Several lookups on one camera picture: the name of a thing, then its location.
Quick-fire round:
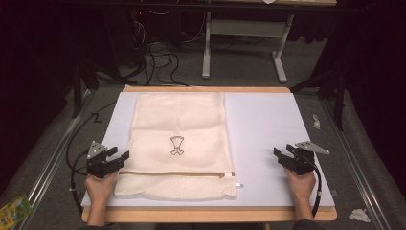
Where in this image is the tangle of black floor cables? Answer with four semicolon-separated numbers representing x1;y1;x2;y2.
125;9;207;88

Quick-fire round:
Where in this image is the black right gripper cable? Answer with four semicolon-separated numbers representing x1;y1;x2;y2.
305;155;323;219

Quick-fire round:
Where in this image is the cream mesh laundry bag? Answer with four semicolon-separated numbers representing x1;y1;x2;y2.
113;92;244;201

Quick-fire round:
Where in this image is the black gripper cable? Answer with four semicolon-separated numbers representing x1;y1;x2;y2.
305;155;323;219
65;101;118;219

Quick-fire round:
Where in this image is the dark metal stand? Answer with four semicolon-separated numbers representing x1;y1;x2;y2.
289;68;349;132
70;58;101;120

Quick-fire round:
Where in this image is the metal floor rail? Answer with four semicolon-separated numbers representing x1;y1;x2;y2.
17;88;97;230
320;98;386;230

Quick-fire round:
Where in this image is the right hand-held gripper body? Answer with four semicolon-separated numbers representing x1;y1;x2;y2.
286;140;331;176

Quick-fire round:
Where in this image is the crumpled white tissue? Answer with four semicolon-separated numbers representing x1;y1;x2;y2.
348;208;372;224

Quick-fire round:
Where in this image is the person's right hand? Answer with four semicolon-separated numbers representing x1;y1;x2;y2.
284;167;318;204

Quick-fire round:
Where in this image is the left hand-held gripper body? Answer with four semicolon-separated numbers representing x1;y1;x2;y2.
85;140;120;179

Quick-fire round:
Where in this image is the white metal desk frame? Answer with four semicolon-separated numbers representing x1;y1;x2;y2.
201;0;338;84

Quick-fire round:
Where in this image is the green printed packet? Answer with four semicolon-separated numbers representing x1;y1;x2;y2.
0;193;34;230

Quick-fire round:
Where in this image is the crumpled clear plastic scrap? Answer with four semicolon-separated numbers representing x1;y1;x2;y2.
311;113;322;130

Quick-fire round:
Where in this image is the person's left hand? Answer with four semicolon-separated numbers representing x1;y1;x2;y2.
83;171;120;207

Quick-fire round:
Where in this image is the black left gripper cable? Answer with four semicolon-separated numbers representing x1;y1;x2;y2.
65;101;118;219

